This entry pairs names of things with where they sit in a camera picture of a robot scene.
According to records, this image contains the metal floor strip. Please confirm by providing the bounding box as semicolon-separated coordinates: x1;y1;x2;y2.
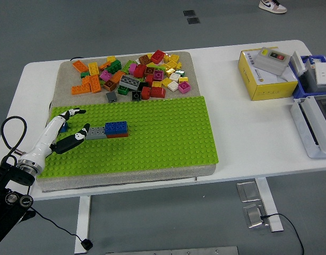
106;246;239;255

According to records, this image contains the black power cable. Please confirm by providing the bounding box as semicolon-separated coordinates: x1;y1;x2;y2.
260;213;305;255

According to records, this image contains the grey-brown mat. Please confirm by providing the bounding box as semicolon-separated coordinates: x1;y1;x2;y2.
36;51;217;192

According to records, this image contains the silver floor outlet cover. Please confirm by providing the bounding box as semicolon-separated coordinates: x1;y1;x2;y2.
236;181;260;203
243;204;266;228

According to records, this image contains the white table leg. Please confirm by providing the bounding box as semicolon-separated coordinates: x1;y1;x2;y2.
74;195;92;254
254;176;285;233

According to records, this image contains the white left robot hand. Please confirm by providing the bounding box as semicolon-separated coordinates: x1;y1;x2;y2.
17;107;91;171

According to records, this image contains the white wall socket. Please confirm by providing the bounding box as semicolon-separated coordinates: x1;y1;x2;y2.
314;62;326;86

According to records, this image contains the white pink sneaker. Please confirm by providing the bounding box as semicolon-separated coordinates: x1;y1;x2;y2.
258;0;288;14

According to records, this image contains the dark grey toy brick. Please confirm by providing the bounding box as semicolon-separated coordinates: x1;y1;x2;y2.
105;91;118;104

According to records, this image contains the white grey plastic part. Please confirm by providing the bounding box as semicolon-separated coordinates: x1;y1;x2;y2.
289;50;307;78

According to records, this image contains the blue plastic bin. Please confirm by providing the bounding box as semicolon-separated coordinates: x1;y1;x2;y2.
292;54;326;104

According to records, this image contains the white enclosure with window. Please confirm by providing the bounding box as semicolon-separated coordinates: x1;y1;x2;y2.
289;94;326;159

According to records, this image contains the black cable with adapter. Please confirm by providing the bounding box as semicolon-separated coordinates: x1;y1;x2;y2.
27;206;94;251

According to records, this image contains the long red toy brick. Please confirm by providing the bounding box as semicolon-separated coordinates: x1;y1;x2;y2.
106;132;130;139

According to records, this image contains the grey push-button switch box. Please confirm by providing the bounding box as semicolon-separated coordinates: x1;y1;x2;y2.
254;47;290;76

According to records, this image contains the green studded baseplate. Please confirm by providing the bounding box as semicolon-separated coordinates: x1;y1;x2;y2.
37;95;221;179

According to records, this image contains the yellow cardboard box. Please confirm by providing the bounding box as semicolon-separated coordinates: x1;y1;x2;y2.
237;49;298;101

